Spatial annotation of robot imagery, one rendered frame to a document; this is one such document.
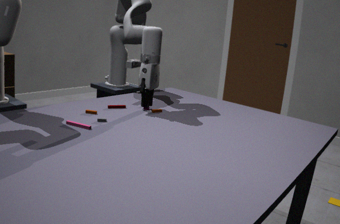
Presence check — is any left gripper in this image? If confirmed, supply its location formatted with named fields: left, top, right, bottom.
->
left=139, top=62, right=160, bottom=108

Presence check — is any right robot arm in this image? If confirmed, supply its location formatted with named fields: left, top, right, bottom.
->
left=0, top=0, right=22, bottom=105

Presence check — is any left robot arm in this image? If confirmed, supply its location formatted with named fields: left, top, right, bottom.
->
left=105, top=0, right=162, bottom=87

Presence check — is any pink rod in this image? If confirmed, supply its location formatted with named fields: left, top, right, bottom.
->
left=66, top=120, right=91, bottom=130

